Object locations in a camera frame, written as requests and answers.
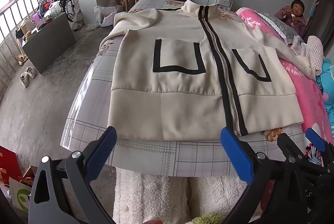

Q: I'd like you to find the metal window railing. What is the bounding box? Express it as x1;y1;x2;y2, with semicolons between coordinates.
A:
0;0;43;95

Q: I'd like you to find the wheelchair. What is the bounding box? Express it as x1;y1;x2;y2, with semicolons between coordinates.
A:
56;0;77;23

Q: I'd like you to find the pink floral blanket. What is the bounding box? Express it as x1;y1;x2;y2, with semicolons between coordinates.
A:
236;8;334;224

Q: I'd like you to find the dark wooden door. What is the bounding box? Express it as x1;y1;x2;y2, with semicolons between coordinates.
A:
304;0;334;40

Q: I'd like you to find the beige zip jacket black trim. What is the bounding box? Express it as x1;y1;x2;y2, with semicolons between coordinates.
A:
100;0;317;141

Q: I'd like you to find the white green paper bag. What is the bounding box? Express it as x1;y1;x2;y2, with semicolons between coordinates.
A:
9;177;33;213

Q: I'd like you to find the red box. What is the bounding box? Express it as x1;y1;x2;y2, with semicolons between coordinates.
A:
0;145;23;185

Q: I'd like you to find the lace-edged grey green pillow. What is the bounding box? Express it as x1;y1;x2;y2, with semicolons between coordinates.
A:
257;12;304;44

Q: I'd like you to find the white plastic bag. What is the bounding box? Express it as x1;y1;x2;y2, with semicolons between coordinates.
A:
94;5;124;28

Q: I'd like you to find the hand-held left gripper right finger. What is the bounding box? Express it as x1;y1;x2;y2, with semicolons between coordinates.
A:
220;128;307;224

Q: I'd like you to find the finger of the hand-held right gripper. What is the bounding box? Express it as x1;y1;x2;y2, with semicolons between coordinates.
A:
305;128;334;164
277;133;308;164

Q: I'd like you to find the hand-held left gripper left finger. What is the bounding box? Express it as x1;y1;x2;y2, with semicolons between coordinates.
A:
29;126;117;224

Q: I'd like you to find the pink white checkered cloth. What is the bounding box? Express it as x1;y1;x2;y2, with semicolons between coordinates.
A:
291;36;325;76

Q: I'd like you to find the brown cardboard box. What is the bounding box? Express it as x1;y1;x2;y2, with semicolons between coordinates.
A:
22;165;39;186

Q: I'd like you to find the pile of bags and clothes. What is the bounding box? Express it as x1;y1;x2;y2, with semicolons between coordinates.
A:
33;0;71;25

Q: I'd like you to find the white water dispenser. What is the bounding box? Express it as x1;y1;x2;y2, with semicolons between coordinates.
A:
215;0;233;11

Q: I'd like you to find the grey cabinet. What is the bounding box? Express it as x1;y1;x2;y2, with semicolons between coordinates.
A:
22;12;77;74

